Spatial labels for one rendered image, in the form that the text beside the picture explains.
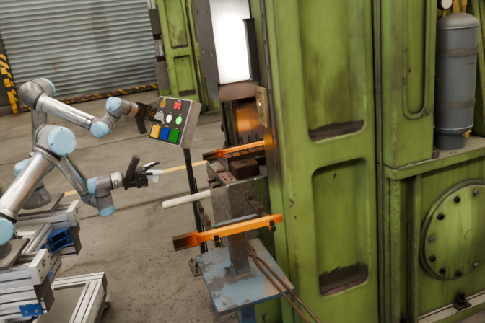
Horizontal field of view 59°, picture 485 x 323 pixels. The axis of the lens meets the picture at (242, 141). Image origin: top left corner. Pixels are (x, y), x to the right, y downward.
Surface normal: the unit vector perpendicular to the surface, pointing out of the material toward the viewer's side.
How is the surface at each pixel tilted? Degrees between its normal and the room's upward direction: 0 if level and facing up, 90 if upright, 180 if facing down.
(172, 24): 89
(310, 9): 89
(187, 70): 90
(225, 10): 90
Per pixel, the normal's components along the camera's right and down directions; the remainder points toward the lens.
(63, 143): 0.79, 0.02
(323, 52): 0.33, 0.24
